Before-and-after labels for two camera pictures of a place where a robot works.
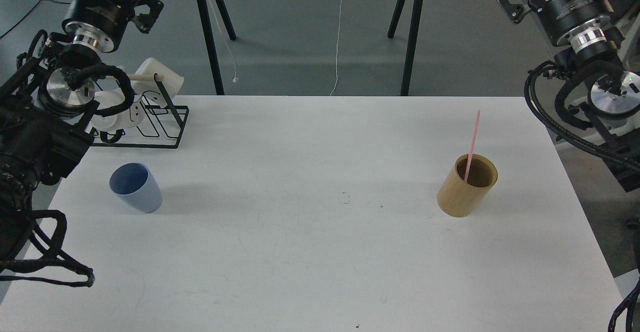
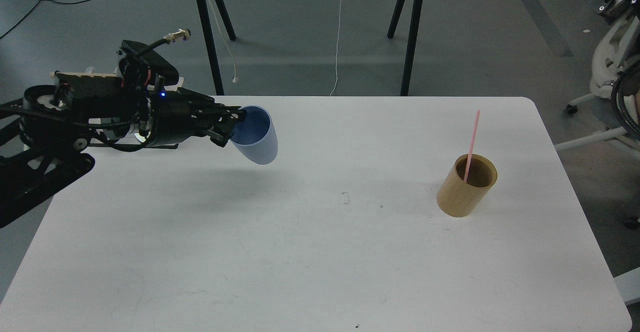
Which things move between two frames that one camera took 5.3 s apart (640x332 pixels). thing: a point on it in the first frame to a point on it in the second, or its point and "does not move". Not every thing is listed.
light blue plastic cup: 135,184 to 256,136
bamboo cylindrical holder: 457,198 does not move
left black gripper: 100,11 to 175,116
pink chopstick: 472,151 does not move
